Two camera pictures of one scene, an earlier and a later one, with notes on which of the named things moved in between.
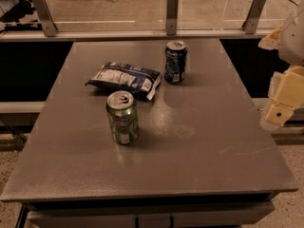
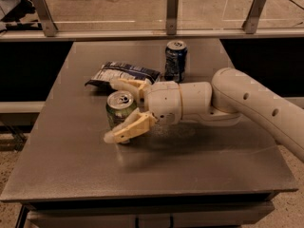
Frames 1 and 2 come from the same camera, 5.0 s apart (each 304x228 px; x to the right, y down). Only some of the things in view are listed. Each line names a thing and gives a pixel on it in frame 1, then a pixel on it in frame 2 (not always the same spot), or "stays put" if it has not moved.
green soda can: [123, 117] stays put
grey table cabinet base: [159, 213] stays put
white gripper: [294, 38] -> [163, 101]
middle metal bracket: [172, 9] stays put
